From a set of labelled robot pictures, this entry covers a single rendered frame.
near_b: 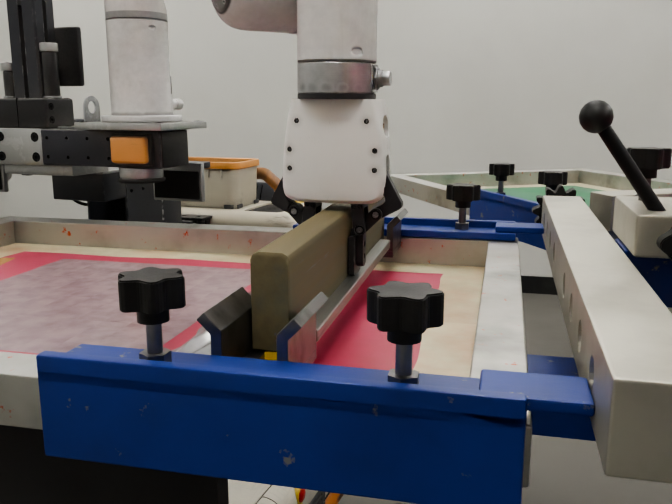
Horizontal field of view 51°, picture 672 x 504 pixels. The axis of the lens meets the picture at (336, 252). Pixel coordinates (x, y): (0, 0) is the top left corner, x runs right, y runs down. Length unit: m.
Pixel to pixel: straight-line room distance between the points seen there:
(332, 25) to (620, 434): 0.43
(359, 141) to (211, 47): 4.23
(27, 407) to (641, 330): 0.39
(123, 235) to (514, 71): 3.61
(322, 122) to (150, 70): 0.54
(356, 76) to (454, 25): 3.86
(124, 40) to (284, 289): 0.73
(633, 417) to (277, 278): 0.26
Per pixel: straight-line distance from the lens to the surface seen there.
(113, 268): 0.96
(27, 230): 1.18
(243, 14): 0.70
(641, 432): 0.36
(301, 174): 0.68
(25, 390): 0.52
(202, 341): 0.64
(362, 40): 0.66
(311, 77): 0.66
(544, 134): 4.48
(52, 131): 1.26
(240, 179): 1.76
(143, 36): 1.16
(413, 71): 4.51
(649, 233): 0.63
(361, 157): 0.66
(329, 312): 0.58
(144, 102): 1.16
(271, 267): 0.50
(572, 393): 0.41
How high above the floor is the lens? 1.16
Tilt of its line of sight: 12 degrees down
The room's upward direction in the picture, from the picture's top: straight up
